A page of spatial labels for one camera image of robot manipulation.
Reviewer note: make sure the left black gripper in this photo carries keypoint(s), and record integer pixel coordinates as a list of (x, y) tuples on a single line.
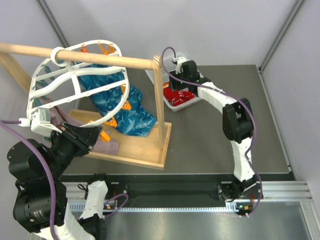
[(83, 137)]

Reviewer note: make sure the white round clip hanger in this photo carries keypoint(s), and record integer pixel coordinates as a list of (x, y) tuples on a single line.
[(53, 72)]

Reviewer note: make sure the red christmas sock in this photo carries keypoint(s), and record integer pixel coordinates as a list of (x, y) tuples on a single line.
[(168, 93), (182, 96)]

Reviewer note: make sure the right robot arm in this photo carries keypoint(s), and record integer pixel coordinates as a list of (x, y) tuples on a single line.
[(237, 122)]

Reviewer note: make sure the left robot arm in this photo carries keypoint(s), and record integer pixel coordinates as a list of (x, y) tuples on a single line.
[(41, 206)]

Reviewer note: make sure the orange clothes peg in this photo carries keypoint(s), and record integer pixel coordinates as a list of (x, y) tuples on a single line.
[(111, 122), (104, 136), (126, 105)]

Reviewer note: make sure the mauve grey cloth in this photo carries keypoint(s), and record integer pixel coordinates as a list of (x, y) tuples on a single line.
[(103, 147)]

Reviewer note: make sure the blue leaf-pattern cloth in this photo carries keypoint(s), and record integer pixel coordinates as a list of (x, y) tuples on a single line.
[(136, 121)]

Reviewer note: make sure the teal clothes peg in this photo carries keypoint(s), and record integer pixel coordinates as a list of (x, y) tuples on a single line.
[(37, 102)]

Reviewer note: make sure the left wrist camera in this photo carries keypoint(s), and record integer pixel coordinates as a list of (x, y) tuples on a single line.
[(39, 121)]

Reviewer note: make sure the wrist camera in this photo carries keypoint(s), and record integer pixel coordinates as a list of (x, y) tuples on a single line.
[(39, 121), (178, 61)]

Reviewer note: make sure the wooden hanging rack frame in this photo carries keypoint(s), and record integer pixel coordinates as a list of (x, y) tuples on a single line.
[(149, 151)]

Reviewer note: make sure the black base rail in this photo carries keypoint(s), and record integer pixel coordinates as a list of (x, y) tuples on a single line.
[(186, 190)]

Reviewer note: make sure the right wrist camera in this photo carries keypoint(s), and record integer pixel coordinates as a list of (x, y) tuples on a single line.
[(178, 61)]

